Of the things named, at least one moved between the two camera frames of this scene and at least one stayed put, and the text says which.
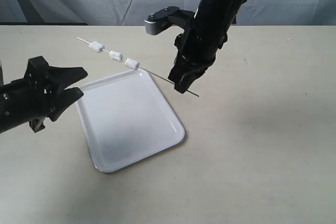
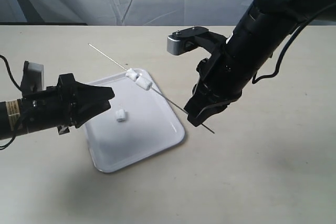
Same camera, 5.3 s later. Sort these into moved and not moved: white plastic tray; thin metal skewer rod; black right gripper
Moved: black right gripper; thin metal skewer rod
Not moved: white plastic tray
